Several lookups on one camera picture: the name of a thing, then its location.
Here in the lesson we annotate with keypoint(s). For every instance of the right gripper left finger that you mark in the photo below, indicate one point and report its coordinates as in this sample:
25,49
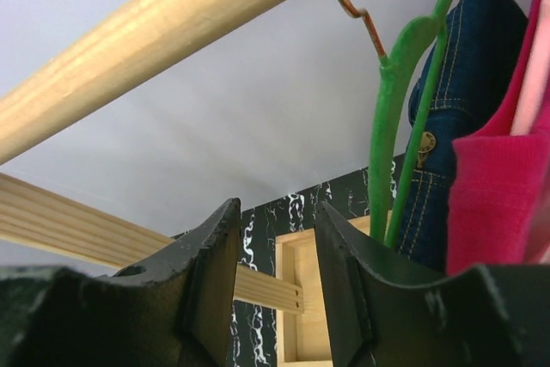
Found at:
171,309

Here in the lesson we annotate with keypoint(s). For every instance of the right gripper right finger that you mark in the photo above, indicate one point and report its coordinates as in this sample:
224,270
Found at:
385,310

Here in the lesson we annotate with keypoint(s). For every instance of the pink red t-shirt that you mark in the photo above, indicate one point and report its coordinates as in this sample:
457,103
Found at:
499,203

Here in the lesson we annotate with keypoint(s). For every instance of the blue denim garment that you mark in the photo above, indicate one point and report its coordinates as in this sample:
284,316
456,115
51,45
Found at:
483,44

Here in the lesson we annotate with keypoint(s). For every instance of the green hanger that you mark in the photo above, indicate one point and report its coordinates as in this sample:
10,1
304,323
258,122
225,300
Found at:
396,72

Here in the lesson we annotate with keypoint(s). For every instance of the wooden clothes rack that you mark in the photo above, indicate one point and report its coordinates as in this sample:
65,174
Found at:
138,41

